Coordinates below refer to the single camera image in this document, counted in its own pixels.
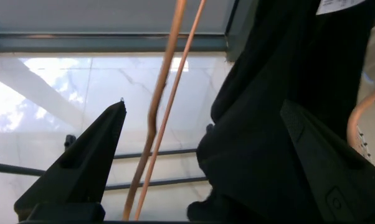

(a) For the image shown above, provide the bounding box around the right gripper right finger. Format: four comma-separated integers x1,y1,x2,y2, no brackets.
280,100,375,223

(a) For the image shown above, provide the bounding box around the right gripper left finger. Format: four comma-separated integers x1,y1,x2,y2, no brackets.
14,100,128,222

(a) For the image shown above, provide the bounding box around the black short-sleeved shirt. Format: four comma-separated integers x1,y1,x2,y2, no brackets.
186,0,375,224

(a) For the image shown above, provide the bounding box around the white laundry basket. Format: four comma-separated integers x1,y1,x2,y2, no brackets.
355,124,373,162

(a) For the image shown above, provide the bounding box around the black clothes rack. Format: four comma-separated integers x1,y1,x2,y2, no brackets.
0,123,214,191

